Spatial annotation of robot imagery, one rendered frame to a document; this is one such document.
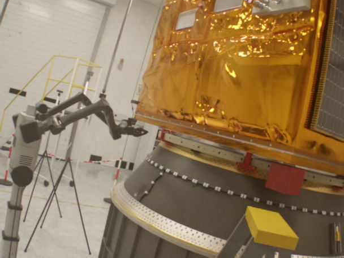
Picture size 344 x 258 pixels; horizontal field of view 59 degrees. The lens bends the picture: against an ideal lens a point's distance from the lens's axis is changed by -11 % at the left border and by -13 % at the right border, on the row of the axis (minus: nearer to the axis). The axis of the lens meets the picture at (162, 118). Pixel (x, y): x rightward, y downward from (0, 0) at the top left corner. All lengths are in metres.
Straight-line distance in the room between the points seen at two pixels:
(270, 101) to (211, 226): 0.77
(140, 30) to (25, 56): 3.56
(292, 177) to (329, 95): 0.46
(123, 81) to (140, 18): 2.00
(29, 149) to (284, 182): 1.59
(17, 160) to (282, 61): 1.75
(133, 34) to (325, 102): 8.94
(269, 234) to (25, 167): 1.68
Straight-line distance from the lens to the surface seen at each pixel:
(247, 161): 2.01
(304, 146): 1.73
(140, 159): 10.07
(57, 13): 9.64
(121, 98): 10.14
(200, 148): 2.14
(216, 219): 1.96
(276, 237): 1.16
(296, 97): 1.69
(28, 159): 2.32
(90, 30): 9.80
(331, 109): 1.80
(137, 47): 10.35
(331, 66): 1.79
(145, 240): 2.14
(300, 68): 1.72
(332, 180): 2.24
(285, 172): 1.72
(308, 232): 2.09
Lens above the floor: 1.78
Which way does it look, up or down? 1 degrees up
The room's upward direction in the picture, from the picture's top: 15 degrees clockwise
